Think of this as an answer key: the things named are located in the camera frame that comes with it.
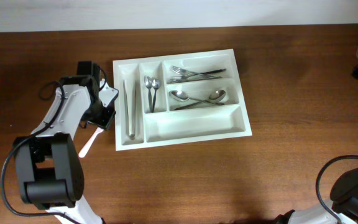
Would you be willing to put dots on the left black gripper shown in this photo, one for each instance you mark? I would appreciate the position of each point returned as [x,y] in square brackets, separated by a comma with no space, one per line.
[105,121]

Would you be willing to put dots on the white plastic knife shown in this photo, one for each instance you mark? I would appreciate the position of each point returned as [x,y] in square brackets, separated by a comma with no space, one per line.
[84,150]

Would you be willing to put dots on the metal kitchen tongs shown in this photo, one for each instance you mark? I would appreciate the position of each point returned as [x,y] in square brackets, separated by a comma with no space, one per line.
[129,94]

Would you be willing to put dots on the small silver teaspoon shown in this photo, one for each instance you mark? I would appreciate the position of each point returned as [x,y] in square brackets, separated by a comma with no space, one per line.
[148,85]
[155,86]

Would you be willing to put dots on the large silver spoon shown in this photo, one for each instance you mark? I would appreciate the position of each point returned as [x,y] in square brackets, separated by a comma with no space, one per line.
[215,97]
[191,105]

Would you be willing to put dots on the silver fork dark handle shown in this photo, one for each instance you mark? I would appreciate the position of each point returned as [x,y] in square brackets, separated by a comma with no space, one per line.
[186,73]

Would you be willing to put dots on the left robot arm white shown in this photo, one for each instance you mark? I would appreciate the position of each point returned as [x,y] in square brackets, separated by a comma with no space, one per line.
[48,168]

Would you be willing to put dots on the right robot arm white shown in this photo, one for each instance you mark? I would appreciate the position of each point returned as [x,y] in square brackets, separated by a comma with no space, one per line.
[342,205]

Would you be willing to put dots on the white cutlery tray organizer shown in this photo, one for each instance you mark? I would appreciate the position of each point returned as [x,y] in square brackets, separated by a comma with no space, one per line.
[167,126]

